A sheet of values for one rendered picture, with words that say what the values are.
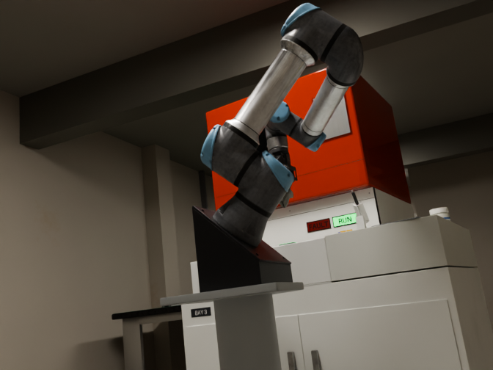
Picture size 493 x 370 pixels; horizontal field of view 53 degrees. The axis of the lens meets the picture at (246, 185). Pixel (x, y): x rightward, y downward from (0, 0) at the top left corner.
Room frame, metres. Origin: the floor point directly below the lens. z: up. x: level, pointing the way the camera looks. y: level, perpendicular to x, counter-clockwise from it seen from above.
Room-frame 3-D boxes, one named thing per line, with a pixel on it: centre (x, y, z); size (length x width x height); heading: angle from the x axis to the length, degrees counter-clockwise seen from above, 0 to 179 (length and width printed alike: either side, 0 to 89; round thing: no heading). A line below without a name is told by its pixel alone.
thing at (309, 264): (1.76, -0.01, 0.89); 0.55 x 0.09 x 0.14; 60
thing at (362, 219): (1.82, -0.41, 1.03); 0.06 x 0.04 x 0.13; 150
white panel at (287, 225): (2.33, -0.20, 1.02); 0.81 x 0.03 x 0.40; 60
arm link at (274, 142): (1.71, -0.13, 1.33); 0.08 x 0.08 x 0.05
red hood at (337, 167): (2.60, -0.36, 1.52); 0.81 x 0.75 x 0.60; 60
